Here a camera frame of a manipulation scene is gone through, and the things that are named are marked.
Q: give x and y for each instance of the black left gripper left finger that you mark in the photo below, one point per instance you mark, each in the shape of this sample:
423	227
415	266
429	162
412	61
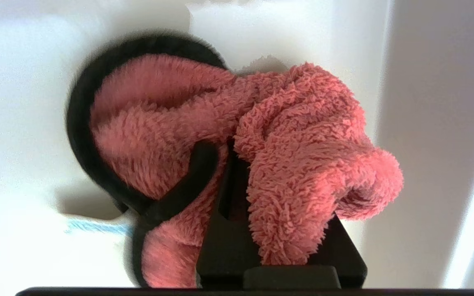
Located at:
224	246

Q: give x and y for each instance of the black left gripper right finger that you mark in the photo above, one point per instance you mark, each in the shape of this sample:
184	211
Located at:
340	255

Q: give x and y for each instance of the pink cloth black trim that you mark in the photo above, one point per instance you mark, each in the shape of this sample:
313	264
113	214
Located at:
303	144

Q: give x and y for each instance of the beige sink basin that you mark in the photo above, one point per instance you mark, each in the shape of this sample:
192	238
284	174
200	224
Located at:
426	123

